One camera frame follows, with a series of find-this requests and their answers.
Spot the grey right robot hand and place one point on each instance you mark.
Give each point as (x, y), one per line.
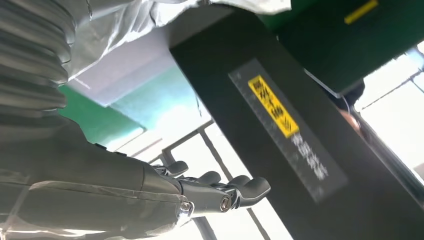
(82, 185)

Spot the person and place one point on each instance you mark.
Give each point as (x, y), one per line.
(351, 121)

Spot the black inbound scanner machine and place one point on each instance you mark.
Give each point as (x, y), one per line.
(364, 205)

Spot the yellow and black machine label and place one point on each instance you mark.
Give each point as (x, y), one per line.
(275, 106)

